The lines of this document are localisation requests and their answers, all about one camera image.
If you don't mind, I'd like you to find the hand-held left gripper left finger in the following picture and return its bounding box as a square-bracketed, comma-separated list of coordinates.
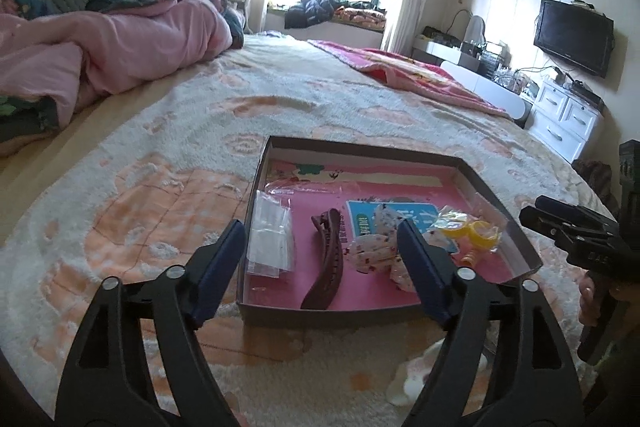
[55, 219, 247, 427]

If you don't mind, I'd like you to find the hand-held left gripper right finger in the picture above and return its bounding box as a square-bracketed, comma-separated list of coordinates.
[396, 219, 586, 427]

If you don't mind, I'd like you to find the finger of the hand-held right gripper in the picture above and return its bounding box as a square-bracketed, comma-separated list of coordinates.
[536, 195, 619, 230]
[518, 205, 578, 254]

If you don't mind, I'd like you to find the white patterned hair bow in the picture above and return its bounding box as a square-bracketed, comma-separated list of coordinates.
[348, 201, 427, 294]

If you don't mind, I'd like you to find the shallow grey cardboard box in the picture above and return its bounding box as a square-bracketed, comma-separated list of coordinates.
[235, 135, 544, 328]

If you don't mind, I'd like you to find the bag of yellow hair rings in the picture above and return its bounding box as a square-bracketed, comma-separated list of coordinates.
[429, 205, 501, 269]

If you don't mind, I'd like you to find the clear small plastic bag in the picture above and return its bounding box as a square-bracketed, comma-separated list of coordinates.
[247, 190, 294, 278]

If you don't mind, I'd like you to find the brown hair claw clip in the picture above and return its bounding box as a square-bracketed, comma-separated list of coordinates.
[299, 209, 346, 311]

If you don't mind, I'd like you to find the person's right hand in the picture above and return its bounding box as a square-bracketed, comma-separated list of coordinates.
[578, 272, 640, 328]

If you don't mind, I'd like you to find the brown bag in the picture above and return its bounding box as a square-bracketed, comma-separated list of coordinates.
[572, 159, 614, 208]

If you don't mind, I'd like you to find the white drawer cabinet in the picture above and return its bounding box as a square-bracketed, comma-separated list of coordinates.
[524, 79, 604, 164]

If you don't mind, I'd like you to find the black set-top box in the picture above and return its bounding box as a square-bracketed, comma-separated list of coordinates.
[564, 79, 604, 101]

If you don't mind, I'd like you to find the white and grey desk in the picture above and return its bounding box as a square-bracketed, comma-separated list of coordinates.
[412, 39, 534, 130]

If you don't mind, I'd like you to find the pink printed blanket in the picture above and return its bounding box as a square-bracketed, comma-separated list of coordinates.
[307, 39, 509, 118]

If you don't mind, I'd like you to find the white round mirror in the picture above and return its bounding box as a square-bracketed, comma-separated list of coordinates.
[467, 14, 487, 46]

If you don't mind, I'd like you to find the pink quilt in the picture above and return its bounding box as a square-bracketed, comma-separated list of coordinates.
[0, 0, 234, 120]

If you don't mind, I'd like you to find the pile of clothes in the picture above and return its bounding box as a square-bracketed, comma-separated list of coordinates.
[284, 0, 389, 31]

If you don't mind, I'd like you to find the black wall television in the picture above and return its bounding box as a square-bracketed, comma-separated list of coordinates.
[533, 0, 615, 79]

